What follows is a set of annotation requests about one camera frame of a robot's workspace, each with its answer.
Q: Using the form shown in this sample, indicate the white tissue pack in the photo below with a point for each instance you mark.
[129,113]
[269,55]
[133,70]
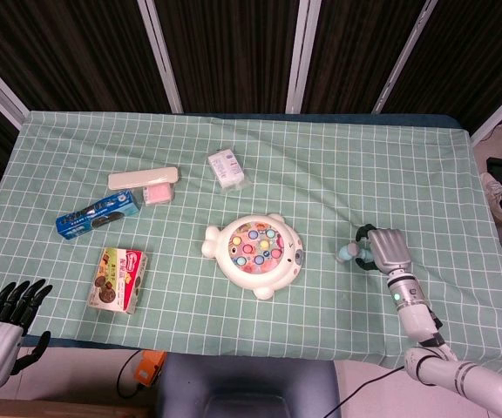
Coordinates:
[227,167]

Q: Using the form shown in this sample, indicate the beige pencil case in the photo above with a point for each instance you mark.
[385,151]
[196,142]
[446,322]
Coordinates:
[142,177]

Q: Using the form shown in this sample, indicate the beige sneaker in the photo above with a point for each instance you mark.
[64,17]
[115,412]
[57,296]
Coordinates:
[493,191]

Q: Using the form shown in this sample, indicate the green checked tablecloth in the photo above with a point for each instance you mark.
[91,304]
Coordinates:
[320,313]

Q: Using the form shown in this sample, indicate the blue cookie box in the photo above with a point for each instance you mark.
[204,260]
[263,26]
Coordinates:
[98,215]

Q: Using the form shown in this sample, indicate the pink eraser pack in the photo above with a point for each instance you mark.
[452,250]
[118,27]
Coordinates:
[157,194]

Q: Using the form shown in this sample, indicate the orange device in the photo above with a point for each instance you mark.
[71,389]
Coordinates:
[148,370]

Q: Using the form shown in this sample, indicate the white fish game toy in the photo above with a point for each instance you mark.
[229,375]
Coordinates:
[255,278]

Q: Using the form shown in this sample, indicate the grey blue chair seat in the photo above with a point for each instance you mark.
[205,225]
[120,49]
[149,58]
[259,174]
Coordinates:
[246,387]

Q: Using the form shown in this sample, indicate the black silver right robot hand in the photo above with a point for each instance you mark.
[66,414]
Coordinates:
[390,250]

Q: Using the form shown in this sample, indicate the light blue small handheld toy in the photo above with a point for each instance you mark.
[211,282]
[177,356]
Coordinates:
[346,252]

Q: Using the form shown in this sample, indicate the green red biscuit box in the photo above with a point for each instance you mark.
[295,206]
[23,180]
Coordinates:
[116,283]

